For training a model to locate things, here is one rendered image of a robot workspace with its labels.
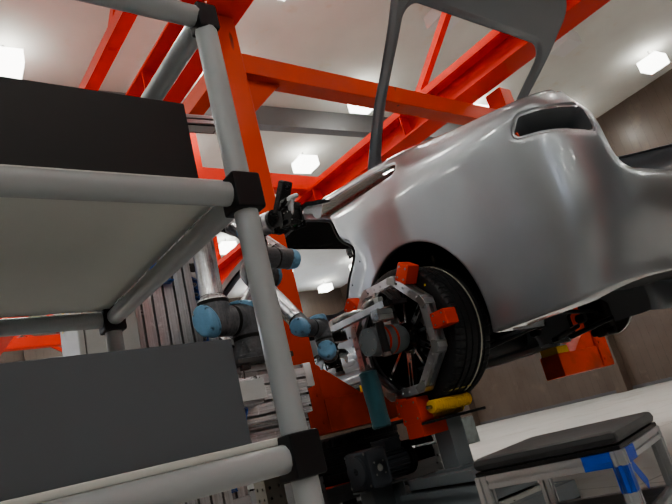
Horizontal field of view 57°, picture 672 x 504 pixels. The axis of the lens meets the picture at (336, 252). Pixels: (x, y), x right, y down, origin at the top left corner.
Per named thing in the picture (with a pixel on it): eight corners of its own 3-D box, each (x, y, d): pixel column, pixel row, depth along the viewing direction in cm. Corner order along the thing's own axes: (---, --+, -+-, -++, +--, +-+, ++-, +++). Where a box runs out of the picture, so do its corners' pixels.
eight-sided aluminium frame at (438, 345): (460, 381, 263) (423, 262, 279) (449, 384, 259) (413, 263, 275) (379, 407, 303) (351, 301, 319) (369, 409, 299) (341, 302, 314)
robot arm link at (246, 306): (270, 331, 236) (263, 297, 240) (243, 332, 226) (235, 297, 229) (250, 340, 243) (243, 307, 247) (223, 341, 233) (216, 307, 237)
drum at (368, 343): (415, 348, 284) (406, 319, 288) (381, 353, 271) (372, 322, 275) (395, 356, 294) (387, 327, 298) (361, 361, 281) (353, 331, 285)
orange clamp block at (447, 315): (445, 328, 271) (460, 322, 265) (432, 329, 266) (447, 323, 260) (440, 312, 273) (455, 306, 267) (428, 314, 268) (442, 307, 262)
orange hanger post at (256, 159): (333, 431, 299) (234, 16, 371) (306, 438, 289) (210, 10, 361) (312, 438, 312) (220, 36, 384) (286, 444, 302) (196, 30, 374)
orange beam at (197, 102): (228, 83, 371) (224, 66, 374) (213, 80, 364) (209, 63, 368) (129, 210, 499) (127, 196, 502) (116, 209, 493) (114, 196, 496)
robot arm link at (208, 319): (245, 331, 227) (220, 196, 242) (212, 333, 216) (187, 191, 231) (225, 340, 234) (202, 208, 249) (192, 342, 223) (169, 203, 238)
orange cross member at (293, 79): (522, 154, 515) (505, 110, 527) (253, 113, 354) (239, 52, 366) (510, 161, 524) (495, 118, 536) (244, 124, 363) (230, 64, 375)
